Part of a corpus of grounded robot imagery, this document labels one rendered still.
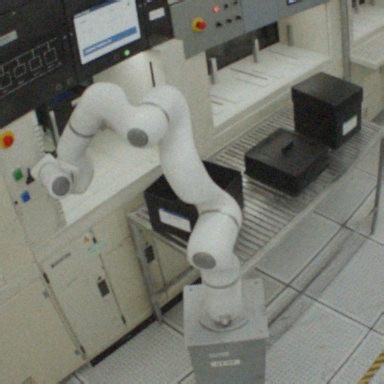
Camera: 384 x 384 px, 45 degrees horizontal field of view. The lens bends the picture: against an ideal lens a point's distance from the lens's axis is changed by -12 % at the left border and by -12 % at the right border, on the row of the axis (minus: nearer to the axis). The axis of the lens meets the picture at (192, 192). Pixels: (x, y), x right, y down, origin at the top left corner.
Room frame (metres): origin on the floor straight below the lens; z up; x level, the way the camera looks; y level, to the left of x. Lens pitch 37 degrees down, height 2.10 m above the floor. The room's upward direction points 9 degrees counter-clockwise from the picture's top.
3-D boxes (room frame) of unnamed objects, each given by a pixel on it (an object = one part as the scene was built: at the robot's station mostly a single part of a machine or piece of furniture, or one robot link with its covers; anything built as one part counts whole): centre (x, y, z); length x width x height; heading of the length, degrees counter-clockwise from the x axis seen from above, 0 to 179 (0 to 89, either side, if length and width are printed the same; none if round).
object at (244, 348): (1.10, -0.05, 0.38); 0.28 x 0.28 x 0.76; 85
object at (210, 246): (1.07, -0.04, 1.07); 0.19 x 0.12 x 0.24; 157
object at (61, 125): (2.28, 0.59, 1.06); 0.24 x 0.20 x 0.32; 130
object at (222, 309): (1.10, -0.05, 0.85); 0.19 x 0.19 x 0.18
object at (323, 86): (2.13, -0.74, 0.89); 0.29 x 0.29 x 0.25; 37
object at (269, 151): (1.85, -0.44, 0.83); 0.29 x 0.29 x 0.13; 41
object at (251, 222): (1.89, -0.40, 0.38); 1.30 x 0.60 x 0.76; 130
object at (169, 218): (1.62, -0.01, 0.85); 0.28 x 0.28 x 0.17; 50
